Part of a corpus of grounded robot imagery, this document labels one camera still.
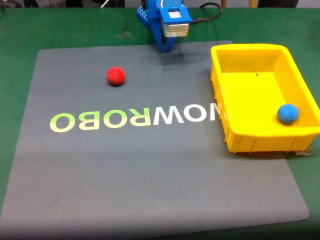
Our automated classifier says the red ball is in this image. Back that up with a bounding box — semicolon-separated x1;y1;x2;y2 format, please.
106;66;126;87

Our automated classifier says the yellow plastic bin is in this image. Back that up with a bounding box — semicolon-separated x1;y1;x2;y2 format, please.
209;43;320;155

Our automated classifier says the blue ball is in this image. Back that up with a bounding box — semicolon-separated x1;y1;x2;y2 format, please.
276;103;300;125

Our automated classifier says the grey mat with lettering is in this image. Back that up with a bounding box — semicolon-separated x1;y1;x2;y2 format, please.
0;40;310;240

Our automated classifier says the clear tape piece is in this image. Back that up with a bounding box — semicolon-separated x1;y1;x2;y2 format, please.
294;146;316;157

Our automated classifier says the silver camera with blue mount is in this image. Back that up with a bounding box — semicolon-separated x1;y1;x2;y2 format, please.
157;5;193;39

